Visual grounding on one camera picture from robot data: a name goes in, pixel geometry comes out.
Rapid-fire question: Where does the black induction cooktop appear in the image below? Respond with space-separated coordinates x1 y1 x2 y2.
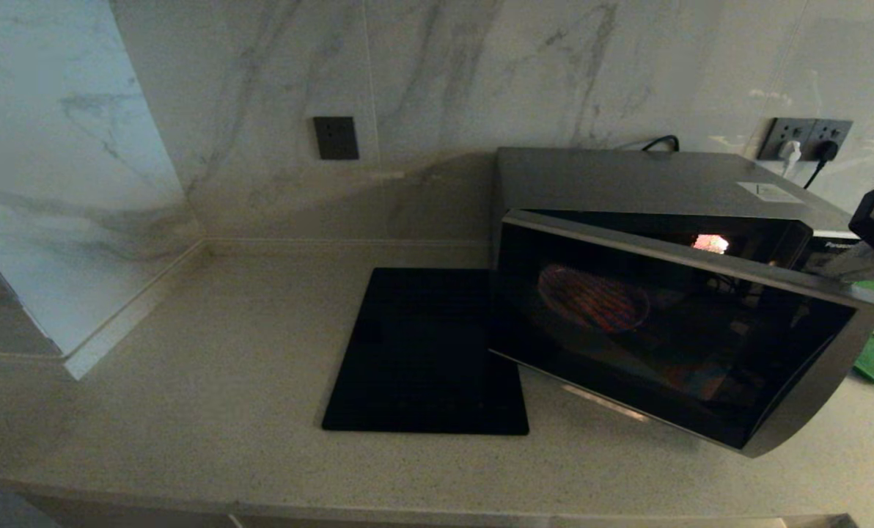
322 268 530 435

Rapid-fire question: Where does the white warning sticker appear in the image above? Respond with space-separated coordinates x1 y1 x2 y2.
735 181 803 204

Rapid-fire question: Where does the purple plate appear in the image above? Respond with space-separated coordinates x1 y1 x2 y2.
537 264 650 334

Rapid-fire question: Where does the dark double wall socket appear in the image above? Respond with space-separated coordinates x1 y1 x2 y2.
758 118 853 162

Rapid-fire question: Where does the black power plug with cord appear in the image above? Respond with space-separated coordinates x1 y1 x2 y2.
804 140 840 190

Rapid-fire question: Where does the dark single wall socket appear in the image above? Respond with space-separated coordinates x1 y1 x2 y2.
314 116 360 161

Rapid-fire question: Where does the black curved cable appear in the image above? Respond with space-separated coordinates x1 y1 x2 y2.
617 135 680 153

